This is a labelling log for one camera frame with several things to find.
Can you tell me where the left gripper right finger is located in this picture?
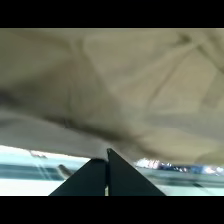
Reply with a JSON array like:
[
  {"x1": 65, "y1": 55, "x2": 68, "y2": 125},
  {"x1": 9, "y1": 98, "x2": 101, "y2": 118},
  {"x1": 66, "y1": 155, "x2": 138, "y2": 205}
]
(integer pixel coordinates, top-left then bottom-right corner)
[{"x1": 106, "y1": 147, "x2": 167, "y2": 197}]

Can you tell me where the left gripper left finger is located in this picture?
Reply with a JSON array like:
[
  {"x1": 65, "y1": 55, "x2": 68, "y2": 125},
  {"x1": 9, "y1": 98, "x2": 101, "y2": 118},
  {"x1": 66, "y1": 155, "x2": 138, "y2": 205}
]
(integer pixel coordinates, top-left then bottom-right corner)
[{"x1": 49, "y1": 157, "x2": 108, "y2": 197}]

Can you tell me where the brown T-shirt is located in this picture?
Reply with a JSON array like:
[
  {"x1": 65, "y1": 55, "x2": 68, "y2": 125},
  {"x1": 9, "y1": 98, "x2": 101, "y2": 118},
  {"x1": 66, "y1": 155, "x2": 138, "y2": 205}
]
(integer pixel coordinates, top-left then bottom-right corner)
[{"x1": 0, "y1": 28, "x2": 224, "y2": 167}]

